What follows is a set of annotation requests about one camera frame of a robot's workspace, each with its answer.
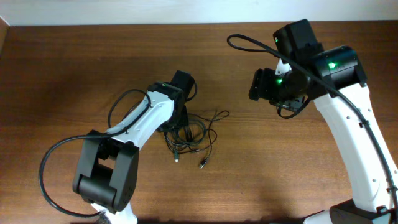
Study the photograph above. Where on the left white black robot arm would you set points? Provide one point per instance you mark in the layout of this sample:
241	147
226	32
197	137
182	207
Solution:
106	173

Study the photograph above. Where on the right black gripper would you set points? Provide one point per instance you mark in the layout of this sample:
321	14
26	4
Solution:
261	89

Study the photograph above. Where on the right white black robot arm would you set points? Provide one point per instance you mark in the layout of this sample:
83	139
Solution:
334	80

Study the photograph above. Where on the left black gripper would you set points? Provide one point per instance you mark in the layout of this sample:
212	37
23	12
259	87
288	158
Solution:
183	122

